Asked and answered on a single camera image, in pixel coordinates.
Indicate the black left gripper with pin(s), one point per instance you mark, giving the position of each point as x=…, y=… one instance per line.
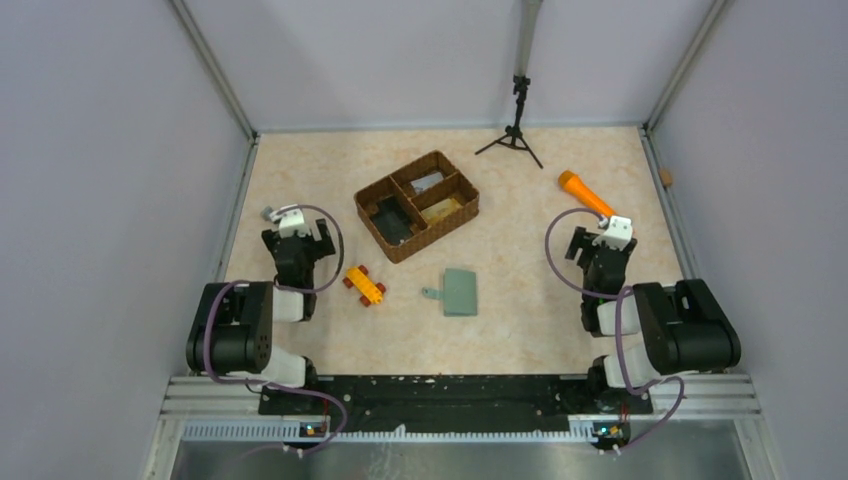
x=321, y=247

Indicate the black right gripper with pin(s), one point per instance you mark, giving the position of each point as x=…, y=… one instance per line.
x=577, y=242

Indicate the grey striped credit card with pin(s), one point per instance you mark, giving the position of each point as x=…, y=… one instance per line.
x=426, y=182

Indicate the green card holder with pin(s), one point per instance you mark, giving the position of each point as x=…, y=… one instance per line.
x=458, y=293

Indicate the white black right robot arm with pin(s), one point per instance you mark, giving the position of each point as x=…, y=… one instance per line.
x=683, y=327

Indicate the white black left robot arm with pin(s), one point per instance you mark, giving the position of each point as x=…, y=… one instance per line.
x=231, y=334

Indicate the yellow card in basket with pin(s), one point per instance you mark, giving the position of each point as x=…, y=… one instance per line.
x=441, y=210

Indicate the orange red toy block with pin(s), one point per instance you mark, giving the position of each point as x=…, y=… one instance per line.
x=369, y=292

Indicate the orange flashlight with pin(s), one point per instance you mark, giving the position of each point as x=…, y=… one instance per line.
x=572, y=184

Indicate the small wooden block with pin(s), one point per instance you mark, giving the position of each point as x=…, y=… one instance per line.
x=666, y=177

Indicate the black item in basket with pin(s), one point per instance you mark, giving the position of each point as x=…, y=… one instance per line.
x=392, y=221

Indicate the brown wicker divided basket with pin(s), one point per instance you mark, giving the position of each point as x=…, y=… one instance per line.
x=397, y=184

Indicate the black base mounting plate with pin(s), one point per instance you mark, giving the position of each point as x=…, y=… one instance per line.
x=462, y=404

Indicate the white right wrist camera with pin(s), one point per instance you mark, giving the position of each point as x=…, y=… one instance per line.
x=616, y=233

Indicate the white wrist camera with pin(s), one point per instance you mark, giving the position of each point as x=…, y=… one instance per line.
x=290, y=221
x=616, y=233

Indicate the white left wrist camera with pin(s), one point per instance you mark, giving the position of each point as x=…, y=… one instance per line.
x=290, y=221

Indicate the black camera tripod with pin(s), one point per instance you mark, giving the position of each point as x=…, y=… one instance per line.
x=513, y=137

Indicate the aluminium frame rail front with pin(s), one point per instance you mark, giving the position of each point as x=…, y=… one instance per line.
x=213, y=411

